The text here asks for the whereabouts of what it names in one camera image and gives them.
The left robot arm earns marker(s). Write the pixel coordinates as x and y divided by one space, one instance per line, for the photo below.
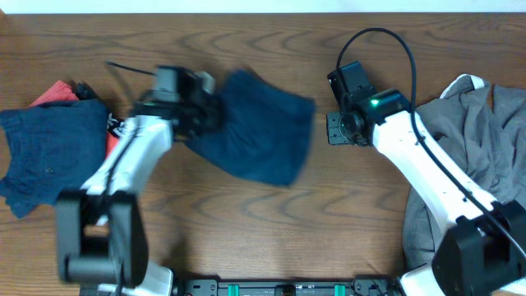
101 240

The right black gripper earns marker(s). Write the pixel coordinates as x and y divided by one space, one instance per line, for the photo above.
335 135

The folded navy blue shorts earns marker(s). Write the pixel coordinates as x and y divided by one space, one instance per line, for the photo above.
53 147

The grey shorts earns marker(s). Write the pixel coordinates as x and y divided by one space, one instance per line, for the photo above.
482 128

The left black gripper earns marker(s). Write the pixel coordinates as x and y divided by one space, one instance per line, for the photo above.
209 122

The navy blue shorts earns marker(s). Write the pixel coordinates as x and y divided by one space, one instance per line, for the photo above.
53 147
266 132

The red black waistband shorts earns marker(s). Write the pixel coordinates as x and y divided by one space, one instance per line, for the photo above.
62 91

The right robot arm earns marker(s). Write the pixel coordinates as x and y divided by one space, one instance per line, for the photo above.
479 235

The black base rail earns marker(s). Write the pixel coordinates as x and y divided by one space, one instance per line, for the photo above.
361 286

